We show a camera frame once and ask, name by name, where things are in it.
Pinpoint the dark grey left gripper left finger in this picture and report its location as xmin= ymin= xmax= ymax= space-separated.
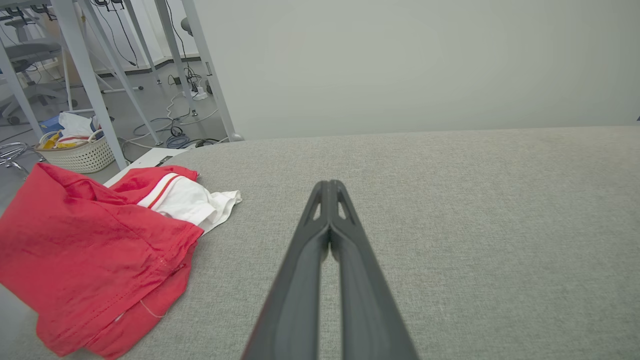
xmin=242 ymin=180 xmax=331 ymax=360

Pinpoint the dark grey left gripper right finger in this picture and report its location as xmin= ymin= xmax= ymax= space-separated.
xmin=329 ymin=179 xmax=420 ymax=360

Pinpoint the red and white jersey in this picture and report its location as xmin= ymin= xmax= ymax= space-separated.
xmin=0 ymin=162 xmax=243 ymax=360

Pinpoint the white partition panel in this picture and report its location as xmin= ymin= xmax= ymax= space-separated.
xmin=181 ymin=0 xmax=640 ymax=143

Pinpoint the white woven laundry basket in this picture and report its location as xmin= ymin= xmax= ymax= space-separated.
xmin=35 ymin=129 xmax=117 ymax=174

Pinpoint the white cloth in basket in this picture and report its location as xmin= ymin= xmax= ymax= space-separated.
xmin=57 ymin=111 xmax=97 ymax=139

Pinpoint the chrome stool base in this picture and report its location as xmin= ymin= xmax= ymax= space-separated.
xmin=0 ymin=142 xmax=46 ymax=182

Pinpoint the grey office chair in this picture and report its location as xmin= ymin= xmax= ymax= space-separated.
xmin=0 ymin=17 xmax=79 ymax=126

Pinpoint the grey floor cable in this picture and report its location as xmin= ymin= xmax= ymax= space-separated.
xmin=122 ymin=90 xmax=230 ymax=150

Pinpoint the white metal table frame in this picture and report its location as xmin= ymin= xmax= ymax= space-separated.
xmin=0 ymin=0 xmax=164 ymax=171

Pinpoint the black hanging cable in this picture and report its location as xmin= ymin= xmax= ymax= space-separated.
xmin=91 ymin=0 xmax=139 ymax=68

